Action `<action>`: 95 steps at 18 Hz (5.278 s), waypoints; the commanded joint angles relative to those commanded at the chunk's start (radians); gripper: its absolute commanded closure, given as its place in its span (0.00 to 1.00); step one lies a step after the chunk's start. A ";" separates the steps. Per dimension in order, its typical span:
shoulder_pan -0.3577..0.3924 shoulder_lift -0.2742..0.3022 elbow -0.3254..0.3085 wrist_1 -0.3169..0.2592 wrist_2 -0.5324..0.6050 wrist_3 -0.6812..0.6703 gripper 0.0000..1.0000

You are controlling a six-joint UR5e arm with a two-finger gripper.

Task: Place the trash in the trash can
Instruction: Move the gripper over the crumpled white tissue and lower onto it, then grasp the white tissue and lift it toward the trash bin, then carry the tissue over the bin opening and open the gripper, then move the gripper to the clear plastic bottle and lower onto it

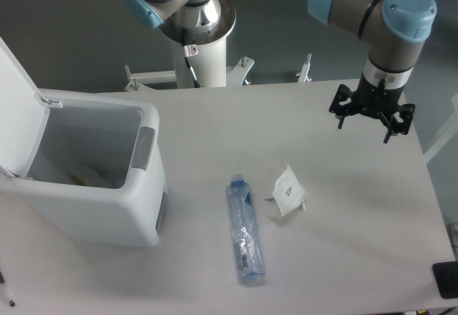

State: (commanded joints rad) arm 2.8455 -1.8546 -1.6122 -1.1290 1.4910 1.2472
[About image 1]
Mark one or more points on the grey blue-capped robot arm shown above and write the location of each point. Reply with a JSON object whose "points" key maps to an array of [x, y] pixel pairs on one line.
{"points": [[396, 31]]}

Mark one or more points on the white frame at right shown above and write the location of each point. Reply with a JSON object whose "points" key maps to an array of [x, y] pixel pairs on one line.
{"points": [[444, 134]]}

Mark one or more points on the black device at edge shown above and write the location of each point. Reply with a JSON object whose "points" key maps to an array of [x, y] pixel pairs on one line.
{"points": [[445, 274]]}

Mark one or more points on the white wrapper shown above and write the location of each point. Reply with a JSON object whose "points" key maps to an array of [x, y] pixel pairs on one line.
{"points": [[288, 194]]}

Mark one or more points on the white trash can lid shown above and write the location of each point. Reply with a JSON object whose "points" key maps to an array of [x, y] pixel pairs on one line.
{"points": [[24, 115]]}

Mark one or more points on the white yellow trash in can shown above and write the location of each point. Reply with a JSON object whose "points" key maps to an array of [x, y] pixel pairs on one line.
{"points": [[85, 175]]}

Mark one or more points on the black white pen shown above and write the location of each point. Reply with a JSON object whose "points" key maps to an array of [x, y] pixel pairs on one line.
{"points": [[7, 292]]}

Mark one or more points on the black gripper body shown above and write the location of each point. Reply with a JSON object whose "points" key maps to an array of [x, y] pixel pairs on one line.
{"points": [[373, 99]]}

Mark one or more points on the white trash can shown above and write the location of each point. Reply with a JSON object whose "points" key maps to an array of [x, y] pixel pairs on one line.
{"points": [[89, 163]]}

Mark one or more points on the clear blue plastic bottle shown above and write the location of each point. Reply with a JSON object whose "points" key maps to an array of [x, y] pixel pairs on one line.
{"points": [[246, 243]]}

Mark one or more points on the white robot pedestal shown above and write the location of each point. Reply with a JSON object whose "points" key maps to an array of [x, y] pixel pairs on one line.
{"points": [[201, 32]]}

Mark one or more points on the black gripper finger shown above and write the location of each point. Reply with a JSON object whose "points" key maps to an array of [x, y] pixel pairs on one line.
{"points": [[344, 104], [398, 121]]}

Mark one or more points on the white metal base frame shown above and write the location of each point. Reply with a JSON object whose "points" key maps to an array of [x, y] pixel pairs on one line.
{"points": [[191, 77]]}

